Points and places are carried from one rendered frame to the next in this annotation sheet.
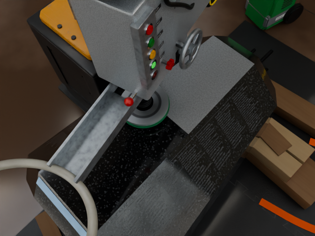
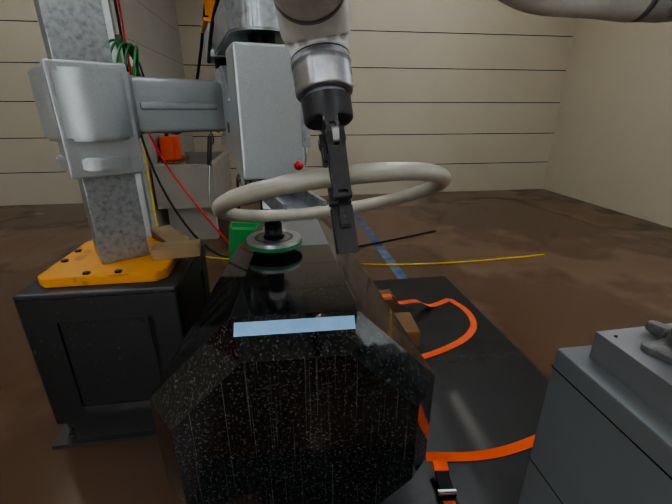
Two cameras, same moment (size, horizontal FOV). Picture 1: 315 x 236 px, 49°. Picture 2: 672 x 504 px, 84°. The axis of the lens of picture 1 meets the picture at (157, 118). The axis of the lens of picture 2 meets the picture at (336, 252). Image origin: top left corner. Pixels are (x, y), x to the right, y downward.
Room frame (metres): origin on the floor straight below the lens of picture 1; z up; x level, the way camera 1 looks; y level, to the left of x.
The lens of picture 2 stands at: (-0.17, 1.12, 1.40)
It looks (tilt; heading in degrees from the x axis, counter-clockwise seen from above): 21 degrees down; 301
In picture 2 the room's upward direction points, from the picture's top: straight up
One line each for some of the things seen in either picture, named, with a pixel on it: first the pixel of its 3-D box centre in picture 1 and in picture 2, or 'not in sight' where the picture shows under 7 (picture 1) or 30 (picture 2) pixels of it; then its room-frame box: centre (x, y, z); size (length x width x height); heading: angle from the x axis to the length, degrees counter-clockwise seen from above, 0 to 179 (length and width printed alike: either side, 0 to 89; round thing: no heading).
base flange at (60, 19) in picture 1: (96, 11); (123, 256); (1.48, 0.26, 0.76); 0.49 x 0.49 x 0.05; 39
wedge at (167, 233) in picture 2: not in sight; (169, 235); (1.46, 0.02, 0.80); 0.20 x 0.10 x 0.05; 169
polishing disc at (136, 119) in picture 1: (144, 103); (273, 238); (0.75, 0.05, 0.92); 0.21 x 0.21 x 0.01
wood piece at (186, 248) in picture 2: not in sight; (177, 249); (1.25, 0.14, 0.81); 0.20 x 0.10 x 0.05; 47
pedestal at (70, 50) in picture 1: (109, 55); (139, 330); (1.48, 0.26, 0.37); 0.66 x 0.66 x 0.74; 39
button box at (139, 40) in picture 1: (147, 52); (302, 102); (0.63, 0.00, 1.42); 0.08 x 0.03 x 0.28; 142
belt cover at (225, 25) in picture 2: not in sight; (244, 39); (1.03, -0.17, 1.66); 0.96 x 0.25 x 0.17; 142
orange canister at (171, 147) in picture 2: not in sight; (172, 146); (3.67, -1.69, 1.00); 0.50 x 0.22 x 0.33; 129
